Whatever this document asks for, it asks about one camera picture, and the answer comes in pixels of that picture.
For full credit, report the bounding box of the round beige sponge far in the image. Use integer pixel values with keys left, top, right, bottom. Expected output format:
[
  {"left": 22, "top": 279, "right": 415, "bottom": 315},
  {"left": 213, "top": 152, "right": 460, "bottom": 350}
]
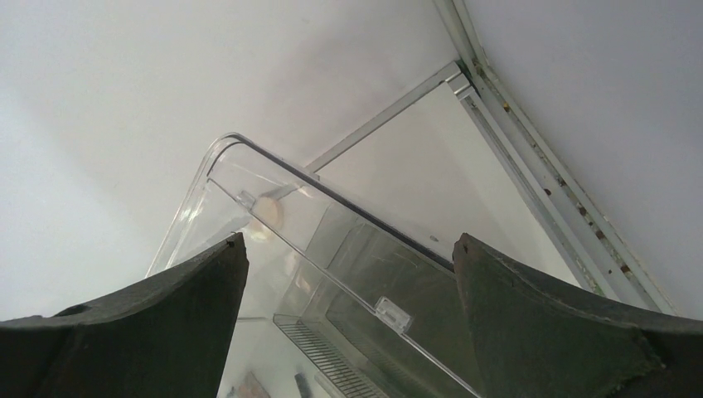
[{"left": 247, "top": 197, "right": 284, "bottom": 242}]

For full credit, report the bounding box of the clear acrylic makeup organizer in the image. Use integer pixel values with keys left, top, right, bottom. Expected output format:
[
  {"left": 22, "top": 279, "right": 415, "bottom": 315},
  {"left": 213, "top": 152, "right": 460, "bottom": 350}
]
[{"left": 149, "top": 133, "right": 486, "bottom": 397}]

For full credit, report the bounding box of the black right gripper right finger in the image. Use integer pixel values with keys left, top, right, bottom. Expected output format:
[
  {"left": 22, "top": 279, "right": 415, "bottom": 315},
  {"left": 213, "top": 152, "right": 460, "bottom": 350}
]
[{"left": 453, "top": 234, "right": 702, "bottom": 397}]

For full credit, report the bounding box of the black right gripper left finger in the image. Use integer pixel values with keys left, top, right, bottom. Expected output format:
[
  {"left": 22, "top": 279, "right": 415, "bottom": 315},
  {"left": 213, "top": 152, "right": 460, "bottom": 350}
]
[{"left": 1, "top": 233, "right": 249, "bottom": 397}]

